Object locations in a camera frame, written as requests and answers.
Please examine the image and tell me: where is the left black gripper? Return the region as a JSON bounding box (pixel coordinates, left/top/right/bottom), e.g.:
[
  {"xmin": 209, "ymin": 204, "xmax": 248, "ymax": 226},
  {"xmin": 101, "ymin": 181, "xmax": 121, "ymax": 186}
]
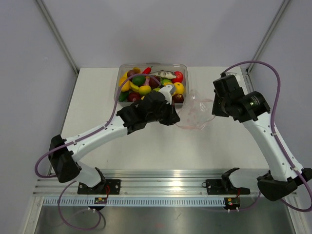
[{"xmin": 146, "ymin": 99, "xmax": 180, "ymax": 126}]

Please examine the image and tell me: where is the dark red toy apple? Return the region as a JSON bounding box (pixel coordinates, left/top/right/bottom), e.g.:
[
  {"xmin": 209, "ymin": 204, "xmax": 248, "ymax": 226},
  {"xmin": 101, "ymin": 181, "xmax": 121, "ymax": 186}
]
[
  {"xmin": 172, "ymin": 94, "xmax": 184, "ymax": 103},
  {"xmin": 127, "ymin": 92, "xmax": 141, "ymax": 102}
]

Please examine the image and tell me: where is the dark green toy avocado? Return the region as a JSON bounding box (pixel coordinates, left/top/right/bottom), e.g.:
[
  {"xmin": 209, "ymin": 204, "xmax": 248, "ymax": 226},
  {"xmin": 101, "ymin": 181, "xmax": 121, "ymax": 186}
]
[{"xmin": 132, "ymin": 76, "xmax": 146, "ymax": 86}]

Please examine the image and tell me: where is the clear zip top bag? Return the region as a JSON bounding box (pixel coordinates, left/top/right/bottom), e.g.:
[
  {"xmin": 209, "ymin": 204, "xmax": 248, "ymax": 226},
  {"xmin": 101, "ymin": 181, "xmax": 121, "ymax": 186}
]
[{"xmin": 175, "ymin": 89, "xmax": 215, "ymax": 130}]

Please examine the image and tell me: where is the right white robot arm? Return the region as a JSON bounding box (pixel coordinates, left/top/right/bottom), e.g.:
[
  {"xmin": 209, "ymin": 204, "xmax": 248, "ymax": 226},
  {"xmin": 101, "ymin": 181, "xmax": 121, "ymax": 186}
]
[{"xmin": 212, "ymin": 75, "xmax": 312, "ymax": 201}]

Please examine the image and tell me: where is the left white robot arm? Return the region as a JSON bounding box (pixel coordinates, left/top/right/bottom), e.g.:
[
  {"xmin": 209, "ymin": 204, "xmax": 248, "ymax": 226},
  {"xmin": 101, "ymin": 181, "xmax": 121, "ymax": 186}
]
[{"xmin": 48, "ymin": 92, "xmax": 180, "ymax": 194}]

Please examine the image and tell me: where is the clear plastic food container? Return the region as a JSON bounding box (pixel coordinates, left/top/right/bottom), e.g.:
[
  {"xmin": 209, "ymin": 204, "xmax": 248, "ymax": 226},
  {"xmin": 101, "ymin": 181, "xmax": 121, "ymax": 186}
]
[{"xmin": 114, "ymin": 63, "xmax": 189, "ymax": 106}]

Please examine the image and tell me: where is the yellow toy lemon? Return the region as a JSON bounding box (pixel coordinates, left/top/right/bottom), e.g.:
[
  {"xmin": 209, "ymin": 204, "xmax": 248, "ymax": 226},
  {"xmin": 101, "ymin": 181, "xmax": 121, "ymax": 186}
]
[{"xmin": 138, "ymin": 85, "xmax": 152, "ymax": 96}]

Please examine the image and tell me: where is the orange toy citrus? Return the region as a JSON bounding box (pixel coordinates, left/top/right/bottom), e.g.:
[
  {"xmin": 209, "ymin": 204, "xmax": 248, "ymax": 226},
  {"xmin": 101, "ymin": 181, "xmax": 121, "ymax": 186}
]
[{"xmin": 174, "ymin": 82, "xmax": 185, "ymax": 95}]

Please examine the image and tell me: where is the yellow toy banana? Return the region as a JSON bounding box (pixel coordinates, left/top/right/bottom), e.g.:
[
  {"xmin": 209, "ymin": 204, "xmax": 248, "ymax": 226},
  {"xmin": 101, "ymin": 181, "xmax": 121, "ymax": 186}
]
[{"xmin": 119, "ymin": 70, "xmax": 139, "ymax": 92}]

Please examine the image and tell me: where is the grey toy fish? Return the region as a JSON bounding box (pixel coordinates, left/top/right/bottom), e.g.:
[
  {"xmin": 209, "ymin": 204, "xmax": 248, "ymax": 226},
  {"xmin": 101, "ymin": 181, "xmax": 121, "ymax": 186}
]
[{"xmin": 150, "ymin": 70, "xmax": 176, "ymax": 79}]

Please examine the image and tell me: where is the red toy chili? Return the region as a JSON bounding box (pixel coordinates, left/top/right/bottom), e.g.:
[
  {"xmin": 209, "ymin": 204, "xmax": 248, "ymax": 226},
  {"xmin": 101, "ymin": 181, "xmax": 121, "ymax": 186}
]
[{"xmin": 142, "ymin": 67, "xmax": 152, "ymax": 74}]

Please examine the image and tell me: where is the red toy tomato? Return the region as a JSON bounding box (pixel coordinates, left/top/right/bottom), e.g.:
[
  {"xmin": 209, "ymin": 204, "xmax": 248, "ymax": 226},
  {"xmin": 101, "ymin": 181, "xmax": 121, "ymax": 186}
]
[{"xmin": 171, "ymin": 71, "xmax": 184, "ymax": 83}]

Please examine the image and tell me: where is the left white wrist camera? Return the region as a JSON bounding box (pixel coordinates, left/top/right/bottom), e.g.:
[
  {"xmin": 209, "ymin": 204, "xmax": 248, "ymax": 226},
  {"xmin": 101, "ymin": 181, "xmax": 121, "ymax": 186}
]
[{"xmin": 159, "ymin": 83, "xmax": 176, "ymax": 105}]

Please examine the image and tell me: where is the aluminium mounting rail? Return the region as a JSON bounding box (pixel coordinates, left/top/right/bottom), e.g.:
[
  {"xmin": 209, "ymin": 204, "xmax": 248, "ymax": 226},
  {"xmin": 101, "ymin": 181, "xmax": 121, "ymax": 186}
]
[{"xmin": 32, "ymin": 169, "xmax": 269, "ymax": 197}]

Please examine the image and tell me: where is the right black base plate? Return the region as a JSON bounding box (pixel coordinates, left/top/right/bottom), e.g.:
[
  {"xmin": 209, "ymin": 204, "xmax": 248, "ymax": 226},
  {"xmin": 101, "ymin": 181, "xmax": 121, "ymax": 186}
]
[{"xmin": 201, "ymin": 179, "xmax": 251, "ymax": 195}]

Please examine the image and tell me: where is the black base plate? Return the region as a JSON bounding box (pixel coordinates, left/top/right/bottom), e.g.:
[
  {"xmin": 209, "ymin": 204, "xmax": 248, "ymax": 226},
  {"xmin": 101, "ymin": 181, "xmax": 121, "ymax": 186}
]
[
  {"xmin": 201, "ymin": 179, "xmax": 251, "ymax": 195},
  {"xmin": 77, "ymin": 179, "xmax": 121, "ymax": 195}
]

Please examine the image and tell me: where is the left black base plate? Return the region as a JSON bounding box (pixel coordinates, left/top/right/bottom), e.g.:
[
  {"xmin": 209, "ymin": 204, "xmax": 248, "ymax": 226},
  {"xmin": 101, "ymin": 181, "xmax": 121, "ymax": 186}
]
[{"xmin": 77, "ymin": 179, "xmax": 121, "ymax": 195}]

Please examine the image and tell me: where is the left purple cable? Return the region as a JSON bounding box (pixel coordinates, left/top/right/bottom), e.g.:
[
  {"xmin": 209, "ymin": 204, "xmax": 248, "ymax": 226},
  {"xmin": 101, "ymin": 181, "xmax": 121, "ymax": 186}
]
[{"xmin": 36, "ymin": 74, "xmax": 163, "ymax": 231}]

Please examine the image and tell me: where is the white slotted cable duct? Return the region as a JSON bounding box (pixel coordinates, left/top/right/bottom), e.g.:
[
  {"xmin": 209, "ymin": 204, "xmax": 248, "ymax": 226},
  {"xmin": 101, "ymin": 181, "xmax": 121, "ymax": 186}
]
[{"xmin": 42, "ymin": 197, "xmax": 226, "ymax": 207}]

